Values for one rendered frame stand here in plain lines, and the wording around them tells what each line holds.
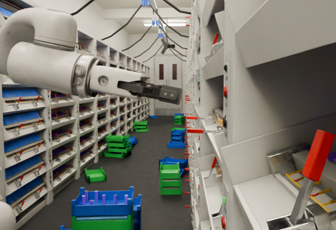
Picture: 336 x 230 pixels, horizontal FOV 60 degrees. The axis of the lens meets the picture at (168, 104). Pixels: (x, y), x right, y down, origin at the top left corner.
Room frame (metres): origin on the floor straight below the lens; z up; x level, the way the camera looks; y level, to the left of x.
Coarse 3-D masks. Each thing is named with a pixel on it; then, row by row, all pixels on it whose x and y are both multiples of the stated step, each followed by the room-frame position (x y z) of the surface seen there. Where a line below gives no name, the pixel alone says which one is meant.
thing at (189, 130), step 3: (216, 126) 0.64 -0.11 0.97; (189, 129) 0.64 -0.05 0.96; (192, 129) 0.64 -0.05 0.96; (195, 129) 0.64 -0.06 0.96; (198, 129) 0.64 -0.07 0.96; (201, 129) 0.64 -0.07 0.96; (219, 129) 0.63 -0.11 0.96; (189, 132) 0.64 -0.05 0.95; (192, 132) 0.64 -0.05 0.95; (195, 132) 0.64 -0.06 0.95; (198, 132) 0.63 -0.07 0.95; (201, 132) 0.63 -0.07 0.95; (210, 132) 0.63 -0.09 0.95
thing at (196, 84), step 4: (196, 16) 1.76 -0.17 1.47; (196, 20) 1.76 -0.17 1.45; (196, 24) 1.76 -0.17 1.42; (196, 28) 1.76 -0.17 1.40; (196, 32) 1.76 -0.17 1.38; (196, 52) 1.76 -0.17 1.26; (196, 56) 1.76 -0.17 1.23; (196, 60) 1.76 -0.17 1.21; (196, 64) 1.76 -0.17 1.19; (196, 84) 1.76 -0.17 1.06; (196, 88) 1.76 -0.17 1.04; (196, 92) 1.76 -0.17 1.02; (196, 96) 1.76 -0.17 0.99; (196, 120) 1.76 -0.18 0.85; (196, 124) 1.76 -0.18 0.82; (196, 156) 1.76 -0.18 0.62
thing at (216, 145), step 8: (208, 104) 1.06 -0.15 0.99; (216, 104) 1.06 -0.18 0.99; (200, 112) 1.06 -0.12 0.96; (208, 112) 1.06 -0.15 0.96; (208, 128) 0.83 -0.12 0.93; (216, 128) 0.79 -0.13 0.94; (208, 136) 0.74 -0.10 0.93; (216, 136) 0.46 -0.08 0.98; (216, 144) 0.46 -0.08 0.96; (216, 152) 0.55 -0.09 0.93
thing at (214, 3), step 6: (204, 0) 1.06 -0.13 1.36; (210, 0) 0.80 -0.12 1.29; (216, 0) 0.75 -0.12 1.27; (222, 0) 0.91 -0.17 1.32; (204, 6) 0.94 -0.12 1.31; (210, 6) 0.83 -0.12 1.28; (216, 6) 0.96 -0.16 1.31; (222, 6) 0.99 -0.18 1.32; (204, 12) 0.98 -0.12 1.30; (210, 12) 0.86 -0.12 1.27; (216, 12) 1.05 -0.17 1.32; (204, 18) 1.02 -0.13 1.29
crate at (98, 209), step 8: (80, 192) 1.61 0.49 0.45; (88, 192) 1.63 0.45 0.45; (104, 192) 1.64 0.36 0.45; (112, 192) 1.64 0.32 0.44; (120, 192) 1.64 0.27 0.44; (128, 192) 1.64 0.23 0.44; (72, 200) 1.43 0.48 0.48; (80, 200) 1.61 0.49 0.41; (88, 200) 1.62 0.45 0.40; (112, 200) 1.62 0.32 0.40; (120, 200) 1.62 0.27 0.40; (128, 200) 1.45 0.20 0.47; (72, 208) 1.43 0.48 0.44; (80, 208) 1.43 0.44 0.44; (88, 208) 1.44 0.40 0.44; (96, 208) 1.44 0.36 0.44; (104, 208) 1.44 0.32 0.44; (112, 208) 1.44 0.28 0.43; (120, 208) 1.45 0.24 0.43; (128, 208) 1.45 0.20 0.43
